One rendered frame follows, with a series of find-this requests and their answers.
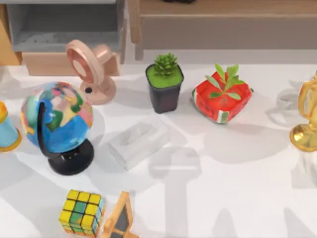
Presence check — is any black plant pot with succulent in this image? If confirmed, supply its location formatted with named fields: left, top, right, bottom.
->
left=145, top=53, right=185, bottom=115

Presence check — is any blue and yellow cone toy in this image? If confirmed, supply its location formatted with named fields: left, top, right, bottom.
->
left=0, top=101, right=22, bottom=152

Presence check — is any gold trophy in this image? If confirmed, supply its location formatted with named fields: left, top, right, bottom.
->
left=289, top=71, right=317, bottom=152

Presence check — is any pale wooden drawer front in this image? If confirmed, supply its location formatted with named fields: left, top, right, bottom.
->
left=22, top=51, right=121, bottom=76

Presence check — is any wooden cupboard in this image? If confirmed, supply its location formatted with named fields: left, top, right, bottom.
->
left=0, top=4, right=23, bottom=66

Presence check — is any colourful puzzle cube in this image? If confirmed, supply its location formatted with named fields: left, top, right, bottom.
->
left=58, top=189, right=106, bottom=237

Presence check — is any pink desk fan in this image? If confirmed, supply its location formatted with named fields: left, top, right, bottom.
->
left=65, top=39, right=117, bottom=106

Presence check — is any red watermelon plant pot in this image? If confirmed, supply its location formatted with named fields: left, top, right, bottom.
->
left=191, top=63, right=254, bottom=124

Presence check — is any wooden framed blackboard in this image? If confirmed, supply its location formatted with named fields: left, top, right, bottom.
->
left=102, top=190, right=137, bottom=238

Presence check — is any wooden shelf unit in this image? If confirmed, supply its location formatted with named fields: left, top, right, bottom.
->
left=127, top=0, right=317, bottom=61

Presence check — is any grey pierced drawer inside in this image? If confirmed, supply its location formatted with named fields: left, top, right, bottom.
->
left=6, top=0, right=126, bottom=64

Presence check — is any globe on black stand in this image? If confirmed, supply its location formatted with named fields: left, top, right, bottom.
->
left=20, top=81, right=95, bottom=176

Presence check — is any white tissue box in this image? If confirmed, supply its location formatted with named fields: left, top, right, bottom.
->
left=107, top=120, right=171, bottom=171

